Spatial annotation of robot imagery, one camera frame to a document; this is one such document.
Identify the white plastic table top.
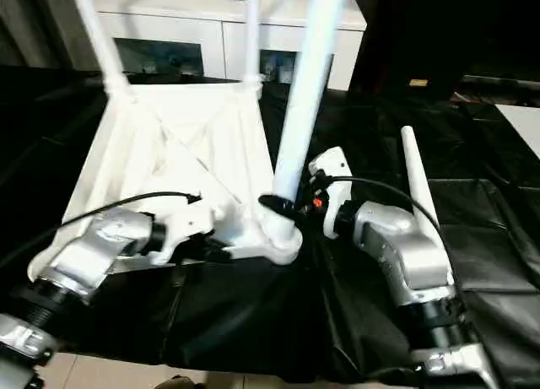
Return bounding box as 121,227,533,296
27,78,305,283

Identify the white plastic table leg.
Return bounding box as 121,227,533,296
399,126,443,239
241,0,266,91
272,0,354,243
69,0,137,101

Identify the black work mat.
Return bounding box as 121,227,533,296
0,63,540,386

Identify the white glass-door cabinet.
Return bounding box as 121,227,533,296
90,0,369,91

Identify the white flat panel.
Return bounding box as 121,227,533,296
493,103,540,161

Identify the grey pleated curtain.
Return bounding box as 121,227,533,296
0,0,84,68

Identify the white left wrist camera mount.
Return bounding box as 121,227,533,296
150,197,217,267

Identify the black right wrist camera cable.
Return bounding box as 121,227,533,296
312,174,463,293

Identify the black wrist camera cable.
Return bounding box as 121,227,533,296
0,191,203,266
312,174,463,293

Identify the black left wrist camera cable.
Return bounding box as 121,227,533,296
0,191,203,266

